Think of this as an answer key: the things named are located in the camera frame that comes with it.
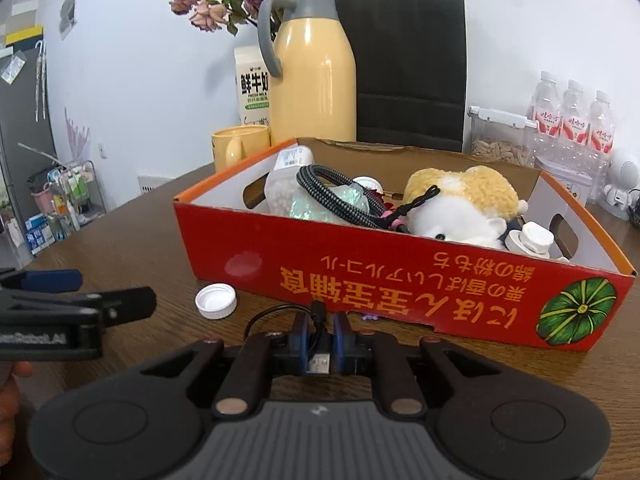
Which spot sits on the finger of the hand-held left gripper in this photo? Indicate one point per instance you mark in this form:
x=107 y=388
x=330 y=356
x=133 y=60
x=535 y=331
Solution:
x=50 y=280
x=130 y=302

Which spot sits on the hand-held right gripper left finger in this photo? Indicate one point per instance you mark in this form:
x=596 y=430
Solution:
x=300 y=342

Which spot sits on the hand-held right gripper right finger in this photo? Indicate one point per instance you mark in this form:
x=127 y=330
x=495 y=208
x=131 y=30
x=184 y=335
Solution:
x=342 y=344

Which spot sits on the red cardboard box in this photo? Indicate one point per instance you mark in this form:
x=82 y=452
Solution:
x=350 y=280

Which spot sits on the white ribbed screw lid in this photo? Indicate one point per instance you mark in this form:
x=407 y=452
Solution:
x=215 y=302

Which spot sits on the person's left hand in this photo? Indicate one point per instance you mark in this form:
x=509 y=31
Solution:
x=22 y=370

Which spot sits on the white card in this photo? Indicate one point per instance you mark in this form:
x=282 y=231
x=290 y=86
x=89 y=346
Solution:
x=152 y=183

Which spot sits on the green translucent packet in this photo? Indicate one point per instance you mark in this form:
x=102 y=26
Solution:
x=345 y=201

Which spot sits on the grey fridge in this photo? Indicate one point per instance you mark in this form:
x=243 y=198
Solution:
x=25 y=130

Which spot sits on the clear bag of white beads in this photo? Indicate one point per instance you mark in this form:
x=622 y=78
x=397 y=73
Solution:
x=280 y=190

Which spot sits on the small white cap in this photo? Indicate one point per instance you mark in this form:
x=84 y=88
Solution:
x=367 y=183

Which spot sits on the yellow mug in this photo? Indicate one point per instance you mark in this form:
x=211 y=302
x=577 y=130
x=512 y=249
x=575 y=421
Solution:
x=235 y=152

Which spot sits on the yellow and white plush toy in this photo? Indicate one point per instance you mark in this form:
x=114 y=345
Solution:
x=465 y=190

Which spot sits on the clear plastic bag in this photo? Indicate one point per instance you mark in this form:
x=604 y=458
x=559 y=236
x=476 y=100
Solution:
x=12 y=67

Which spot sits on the white milk carton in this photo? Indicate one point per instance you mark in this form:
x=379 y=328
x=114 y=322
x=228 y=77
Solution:
x=252 y=95

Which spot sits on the yellow and black box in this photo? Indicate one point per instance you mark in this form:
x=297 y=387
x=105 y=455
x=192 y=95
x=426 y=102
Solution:
x=25 y=34

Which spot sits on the clear container of seeds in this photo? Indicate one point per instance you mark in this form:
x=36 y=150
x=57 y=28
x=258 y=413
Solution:
x=500 y=152

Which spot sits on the yellow thermos jug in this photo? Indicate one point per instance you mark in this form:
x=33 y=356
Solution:
x=315 y=75

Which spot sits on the white printed tin box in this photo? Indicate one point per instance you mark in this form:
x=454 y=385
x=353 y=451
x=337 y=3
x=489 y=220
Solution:
x=570 y=180

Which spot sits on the black paper bag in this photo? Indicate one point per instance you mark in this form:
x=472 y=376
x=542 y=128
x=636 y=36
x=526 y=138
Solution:
x=410 y=60

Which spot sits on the clear water bottle red label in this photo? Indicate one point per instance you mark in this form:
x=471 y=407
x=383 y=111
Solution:
x=574 y=120
x=544 y=110
x=601 y=132

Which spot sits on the white robot-shaped speaker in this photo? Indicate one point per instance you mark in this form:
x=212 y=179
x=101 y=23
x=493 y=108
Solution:
x=627 y=175

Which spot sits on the white wall socket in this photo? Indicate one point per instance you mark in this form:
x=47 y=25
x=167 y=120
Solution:
x=102 y=151

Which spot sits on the purple wall sticker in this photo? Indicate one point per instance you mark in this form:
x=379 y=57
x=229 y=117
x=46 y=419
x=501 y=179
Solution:
x=77 y=137

